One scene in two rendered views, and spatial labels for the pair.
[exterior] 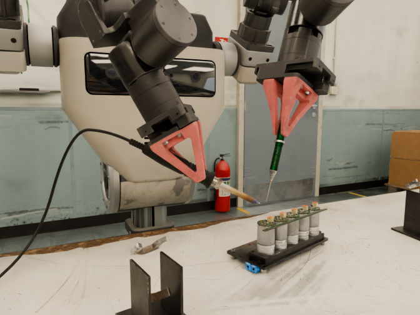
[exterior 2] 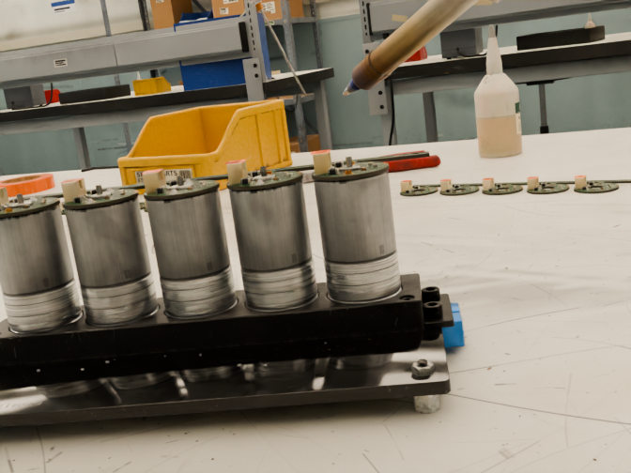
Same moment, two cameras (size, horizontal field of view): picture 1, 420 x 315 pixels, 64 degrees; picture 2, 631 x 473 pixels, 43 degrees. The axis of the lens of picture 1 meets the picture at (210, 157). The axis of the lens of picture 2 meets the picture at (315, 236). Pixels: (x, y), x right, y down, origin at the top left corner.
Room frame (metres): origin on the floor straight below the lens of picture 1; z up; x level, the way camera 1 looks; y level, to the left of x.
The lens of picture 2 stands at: (0.62, 0.10, 0.85)
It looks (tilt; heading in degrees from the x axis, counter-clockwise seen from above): 13 degrees down; 228
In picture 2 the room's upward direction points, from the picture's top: 8 degrees counter-clockwise
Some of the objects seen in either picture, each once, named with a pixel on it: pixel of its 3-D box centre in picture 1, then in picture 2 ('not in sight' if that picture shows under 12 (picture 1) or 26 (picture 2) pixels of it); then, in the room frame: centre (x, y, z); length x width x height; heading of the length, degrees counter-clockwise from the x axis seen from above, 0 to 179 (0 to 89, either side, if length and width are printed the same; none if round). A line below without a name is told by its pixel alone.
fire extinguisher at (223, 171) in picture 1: (222, 182); not in sight; (3.17, -0.12, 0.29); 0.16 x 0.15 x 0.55; 115
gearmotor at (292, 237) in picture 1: (290, 230); (193, 259); (0.48, -0.12, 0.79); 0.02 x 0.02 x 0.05
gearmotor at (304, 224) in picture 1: (300, 226); (114, 267); (0.50, -0.14, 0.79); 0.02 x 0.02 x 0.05
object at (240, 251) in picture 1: (279, 247); (195, 368); (0.50, -0.11, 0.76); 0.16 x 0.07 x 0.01; 131
